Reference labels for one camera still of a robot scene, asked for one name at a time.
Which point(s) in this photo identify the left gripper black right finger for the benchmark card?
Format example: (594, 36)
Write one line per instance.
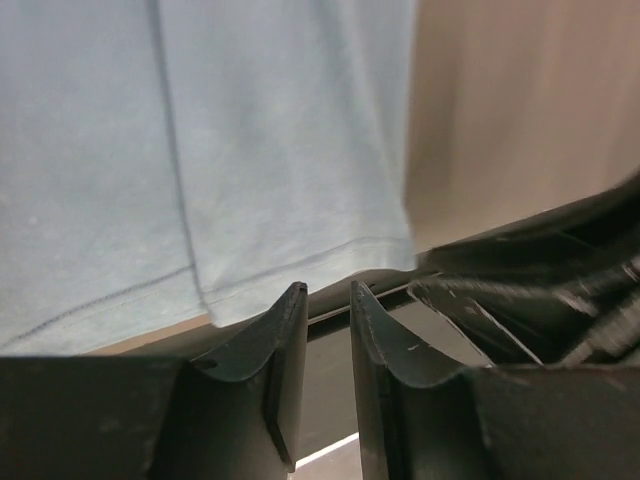
(415, 411)

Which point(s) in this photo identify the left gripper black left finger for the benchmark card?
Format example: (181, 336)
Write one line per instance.
(234, 412)

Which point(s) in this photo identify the grey-blue t-shirt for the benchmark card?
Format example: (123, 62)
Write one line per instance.
(161, 160)

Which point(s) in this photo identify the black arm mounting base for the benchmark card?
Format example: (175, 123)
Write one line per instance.
(535, 290)

